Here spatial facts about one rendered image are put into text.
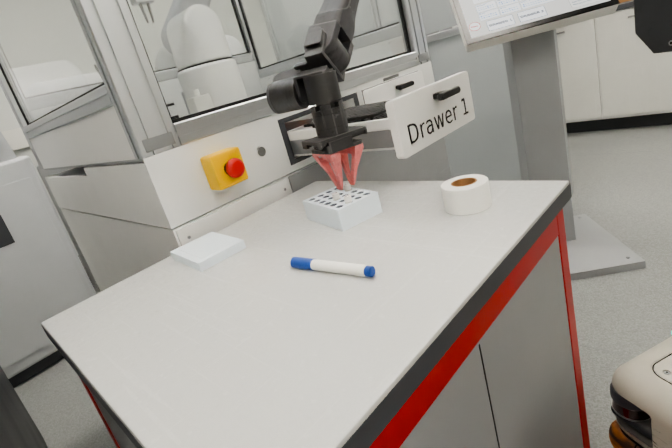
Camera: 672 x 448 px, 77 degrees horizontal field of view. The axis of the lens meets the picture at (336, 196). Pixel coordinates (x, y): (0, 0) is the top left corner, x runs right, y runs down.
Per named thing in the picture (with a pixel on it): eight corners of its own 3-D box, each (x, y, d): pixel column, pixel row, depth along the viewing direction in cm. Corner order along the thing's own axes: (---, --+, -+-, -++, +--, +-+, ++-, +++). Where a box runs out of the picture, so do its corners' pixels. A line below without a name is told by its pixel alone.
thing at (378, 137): (464, 114, 97) (459, 88, 95) (400, 149, 80) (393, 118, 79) (340, 129, 125) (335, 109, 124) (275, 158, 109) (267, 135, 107)
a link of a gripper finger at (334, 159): (320, 191, 78) (307, 142, 75) (352, 179, 81) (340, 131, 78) (340, 196, 72) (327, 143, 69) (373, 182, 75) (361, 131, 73)
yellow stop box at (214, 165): (251, 178, 89) (240, 145, 87) (222, 191, 84) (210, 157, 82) (238, 178, 93) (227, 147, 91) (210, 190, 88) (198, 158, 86)
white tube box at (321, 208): (382, 212, 72) (377, 191, 71) (343, 231, 69) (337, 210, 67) (343, 202, 83) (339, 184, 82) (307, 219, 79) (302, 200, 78)
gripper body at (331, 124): (302, 152, 75) (291, 110, 73) (349, 135, 79) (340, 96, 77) (320, 153, 69) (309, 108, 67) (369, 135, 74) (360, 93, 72)
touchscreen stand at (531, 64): (645, 267, 161) (629, -19, 132) (522, 288, 168) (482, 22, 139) (585, 219, 208) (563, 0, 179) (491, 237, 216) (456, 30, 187)
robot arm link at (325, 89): (324, 65, 67) (339, 61, 72) (288, 74, 70) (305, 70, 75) (334, 108, 69) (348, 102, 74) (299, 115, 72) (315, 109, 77)
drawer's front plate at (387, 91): (428, 103, 140) (422, 70, 137) (375, 127, 122) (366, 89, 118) (424, 104, 141) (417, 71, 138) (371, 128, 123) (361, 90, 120)
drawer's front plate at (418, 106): (475, 118, 97) (467, 70, 94) (404, 159, 79) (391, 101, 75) (468, 119, 98) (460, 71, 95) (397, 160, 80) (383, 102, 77)
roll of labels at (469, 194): (438, 216, 64) (433, 191, 63) (453, 198, 70) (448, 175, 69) (485, 215, 60) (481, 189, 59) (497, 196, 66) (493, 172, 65)
